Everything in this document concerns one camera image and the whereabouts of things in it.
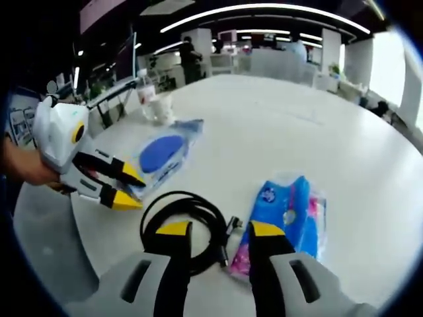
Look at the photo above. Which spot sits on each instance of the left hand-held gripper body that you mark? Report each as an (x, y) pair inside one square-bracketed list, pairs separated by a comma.
[(56, 132)]

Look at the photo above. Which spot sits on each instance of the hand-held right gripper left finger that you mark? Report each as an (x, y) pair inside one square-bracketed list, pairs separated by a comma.
[(148, 290)]

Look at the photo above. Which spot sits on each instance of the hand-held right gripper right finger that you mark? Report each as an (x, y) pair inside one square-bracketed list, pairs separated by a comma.
[(284, 290)]

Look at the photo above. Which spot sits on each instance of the wet wipes packet blue lid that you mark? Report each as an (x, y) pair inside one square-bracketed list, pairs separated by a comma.
[(162, 152)]

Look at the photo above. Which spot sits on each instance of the blue tissue pack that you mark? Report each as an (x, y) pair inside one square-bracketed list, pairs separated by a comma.
[(291, 211)]

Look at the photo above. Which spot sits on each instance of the clear plastic water bottle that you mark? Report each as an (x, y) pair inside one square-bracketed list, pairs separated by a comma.
[(147, 95)]

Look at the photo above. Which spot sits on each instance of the large screen on stand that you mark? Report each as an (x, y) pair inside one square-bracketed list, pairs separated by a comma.
[(125, 59)]

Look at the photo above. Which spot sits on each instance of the white table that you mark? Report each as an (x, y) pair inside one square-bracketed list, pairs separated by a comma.
[(281, 132)]

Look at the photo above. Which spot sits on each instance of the black office chair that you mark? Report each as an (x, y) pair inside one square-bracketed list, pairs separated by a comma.
[(383, 108)]

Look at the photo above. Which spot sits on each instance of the curved ceiling light strip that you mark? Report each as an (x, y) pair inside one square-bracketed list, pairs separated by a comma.
[(264, 8)]

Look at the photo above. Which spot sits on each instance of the potted green plant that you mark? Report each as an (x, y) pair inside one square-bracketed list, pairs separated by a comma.
[(335, 70)]

